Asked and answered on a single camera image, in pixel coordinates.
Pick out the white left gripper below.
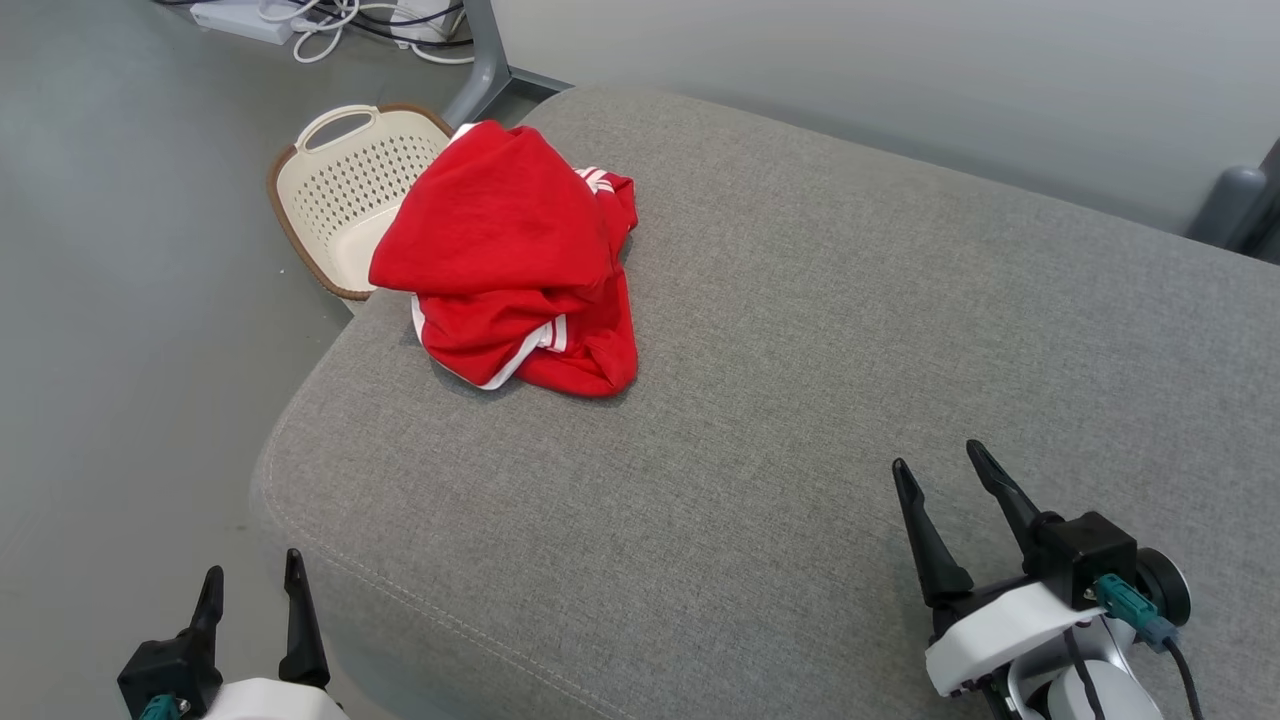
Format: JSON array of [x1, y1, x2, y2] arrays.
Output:
[[188, 548, 350, 720]]

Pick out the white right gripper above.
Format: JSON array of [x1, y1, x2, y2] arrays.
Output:
[[892, 440, 1103, 699]]

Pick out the red shirt white sleeves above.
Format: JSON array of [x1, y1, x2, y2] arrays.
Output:
[[408, 165, 641, 399]]

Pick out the grey fabric sofa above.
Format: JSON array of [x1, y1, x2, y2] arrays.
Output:
[[250, 85, 1280, 720]]

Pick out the grey rounded partition foot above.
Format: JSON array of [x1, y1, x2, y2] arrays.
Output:
[[1188, 165, 1267, 247]]

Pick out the cream plastic laundry basket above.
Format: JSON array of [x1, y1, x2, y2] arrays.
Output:
[[265, 102, 456, 303]]

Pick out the grey angled partition leg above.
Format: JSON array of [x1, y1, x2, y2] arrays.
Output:
[[440, 0, 576, 129]]

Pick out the white power strip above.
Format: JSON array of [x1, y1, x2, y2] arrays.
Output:
[[189, 0, 297, 47]]

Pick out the white power adapter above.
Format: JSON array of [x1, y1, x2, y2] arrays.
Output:
[[390, 0, 467, 43]]

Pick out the teal right camera connector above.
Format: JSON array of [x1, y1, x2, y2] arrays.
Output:
[[1093, 573, 1181, 651]]

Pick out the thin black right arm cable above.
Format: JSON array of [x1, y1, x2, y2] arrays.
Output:
[[1058, 625, 1107, 720]]

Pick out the black right camera cable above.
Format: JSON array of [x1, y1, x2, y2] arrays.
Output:
[[1160, 638, 1207, 720]]

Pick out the black power cable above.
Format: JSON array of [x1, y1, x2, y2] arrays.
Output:
[[150, 0, 473, 51]]

